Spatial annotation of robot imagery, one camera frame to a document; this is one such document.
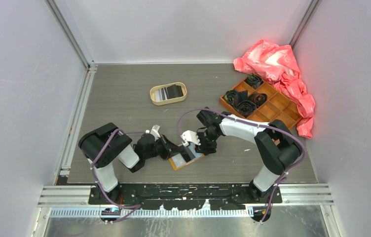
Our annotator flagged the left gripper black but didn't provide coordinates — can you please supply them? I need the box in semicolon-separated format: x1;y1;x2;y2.
144;134;184;160

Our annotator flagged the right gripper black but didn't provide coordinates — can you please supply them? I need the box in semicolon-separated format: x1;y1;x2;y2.
192;129;220;156

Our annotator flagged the orange card holder wallet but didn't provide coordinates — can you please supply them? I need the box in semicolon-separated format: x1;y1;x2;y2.
168;143;205;171

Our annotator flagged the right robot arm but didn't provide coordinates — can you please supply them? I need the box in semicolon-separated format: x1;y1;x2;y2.
195;108;305;203

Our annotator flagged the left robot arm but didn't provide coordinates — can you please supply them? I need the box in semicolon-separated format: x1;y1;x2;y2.
78;122;189;204

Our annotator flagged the stack of striped cards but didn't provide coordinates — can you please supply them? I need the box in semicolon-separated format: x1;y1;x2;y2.
154;87;170;102

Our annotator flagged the dark rolled item lower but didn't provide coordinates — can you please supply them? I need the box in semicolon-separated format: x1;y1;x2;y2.
234;100;257;118

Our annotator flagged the dark rolled item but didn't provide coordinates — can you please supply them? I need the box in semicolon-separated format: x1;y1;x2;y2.
234;100;257;118
245;74;263;89
248;93;268;107
223;89;248;107

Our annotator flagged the dark rolled item left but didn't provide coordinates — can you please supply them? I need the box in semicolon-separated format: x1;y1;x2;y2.
223;89;248;107

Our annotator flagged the beige oval tray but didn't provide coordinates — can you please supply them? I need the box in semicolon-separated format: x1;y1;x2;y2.
149;82;187;106

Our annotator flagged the dark rolled item right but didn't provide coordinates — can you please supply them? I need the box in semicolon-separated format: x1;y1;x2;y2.
248;93;268;107

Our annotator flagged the orange compartment organizer box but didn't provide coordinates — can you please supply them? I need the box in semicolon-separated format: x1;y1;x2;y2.
219;79;302;129

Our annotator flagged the dark rolled item upper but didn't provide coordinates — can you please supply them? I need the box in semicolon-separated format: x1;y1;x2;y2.
245;74;263;89

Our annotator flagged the pink plastic bag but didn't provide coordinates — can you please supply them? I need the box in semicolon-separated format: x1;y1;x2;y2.
233;39;316;139

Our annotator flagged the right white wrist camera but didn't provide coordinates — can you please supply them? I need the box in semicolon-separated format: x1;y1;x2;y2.
180;130;201;147

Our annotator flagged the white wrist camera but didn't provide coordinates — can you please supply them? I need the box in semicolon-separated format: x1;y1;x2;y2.
180;130;201;147
145;124;161;140

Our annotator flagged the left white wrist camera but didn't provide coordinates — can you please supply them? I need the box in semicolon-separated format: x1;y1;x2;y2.
145;124;161;140

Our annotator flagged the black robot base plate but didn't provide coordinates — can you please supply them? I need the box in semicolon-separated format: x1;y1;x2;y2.
88;182;283;212

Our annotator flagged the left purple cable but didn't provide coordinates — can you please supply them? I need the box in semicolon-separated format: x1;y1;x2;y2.
89;128;147;210

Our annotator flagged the aluminium front rail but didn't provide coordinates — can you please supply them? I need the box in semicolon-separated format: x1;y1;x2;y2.
38;183;334;222

